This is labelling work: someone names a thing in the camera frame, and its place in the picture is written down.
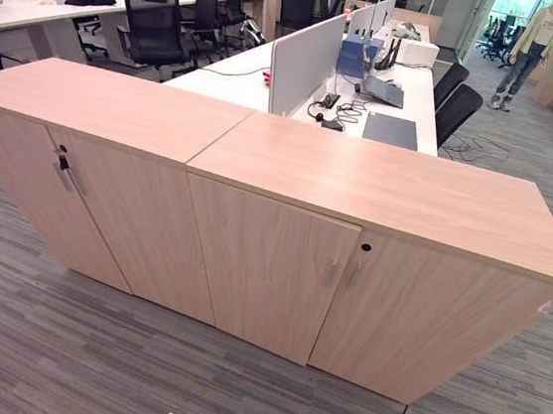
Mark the white desk row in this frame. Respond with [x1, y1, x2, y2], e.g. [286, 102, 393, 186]
[0, 0, 267, 88]

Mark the black cable tangle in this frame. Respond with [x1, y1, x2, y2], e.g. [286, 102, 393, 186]
[306, 93, 370, 128]

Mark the silver door handle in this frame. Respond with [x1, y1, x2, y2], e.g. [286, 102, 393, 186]
[65, 163, 92, 198]
[49, 161, 77, 194]
[346, 259, 364, 293]
[324, 258, 342, 290]

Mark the long white office desk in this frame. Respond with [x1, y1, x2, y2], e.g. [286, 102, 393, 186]
[158, 0, 454, 159]

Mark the wooden cabinet with key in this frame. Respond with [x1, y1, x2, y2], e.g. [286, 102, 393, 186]
[0, 51, 262, 331]

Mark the black floor cable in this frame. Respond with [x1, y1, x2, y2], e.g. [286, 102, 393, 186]
[436, 129, 514, 168]

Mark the white box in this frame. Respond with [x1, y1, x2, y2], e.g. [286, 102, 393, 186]
[395, 37, 442, 71]

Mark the black desk power socket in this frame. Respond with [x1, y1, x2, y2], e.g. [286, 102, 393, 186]
[317, 91, 343, 112]

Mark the cabinet door with key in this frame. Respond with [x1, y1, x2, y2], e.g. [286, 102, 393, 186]
[27, 126, 237, 328]

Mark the cabinet door with empty keyhole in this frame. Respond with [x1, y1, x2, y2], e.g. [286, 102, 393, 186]
[303, 225, 553, 414]

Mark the key with black fob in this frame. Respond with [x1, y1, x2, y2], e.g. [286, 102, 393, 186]
[50, 143, 73, 173]

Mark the person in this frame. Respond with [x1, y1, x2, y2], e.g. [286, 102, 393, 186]
[486, 0, 553, 118]

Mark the blue box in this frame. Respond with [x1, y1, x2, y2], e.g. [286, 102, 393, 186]
[335, 33, 386, 81]

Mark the large grey desk partition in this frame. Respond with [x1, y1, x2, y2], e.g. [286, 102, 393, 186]
[264, 5, 348, 124]

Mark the black mesh office chair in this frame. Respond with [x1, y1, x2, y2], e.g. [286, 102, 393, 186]
[111, 0, 206, 84]

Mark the wooden cabinet without key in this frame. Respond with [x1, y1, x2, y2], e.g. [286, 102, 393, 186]
[161, 102, 553, 414]

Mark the dark flat desk pad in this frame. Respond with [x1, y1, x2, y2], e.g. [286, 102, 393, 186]
[360, 110, 423, 153]

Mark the small grey desk partition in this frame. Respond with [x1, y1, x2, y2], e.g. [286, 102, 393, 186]
[347, 1, 377, 40]

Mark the black router with antennas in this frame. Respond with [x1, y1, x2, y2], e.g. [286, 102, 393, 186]
[374, 35, 404, 76]

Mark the grey laptop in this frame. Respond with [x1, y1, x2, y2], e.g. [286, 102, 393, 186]
[356, 72, 408, 109]

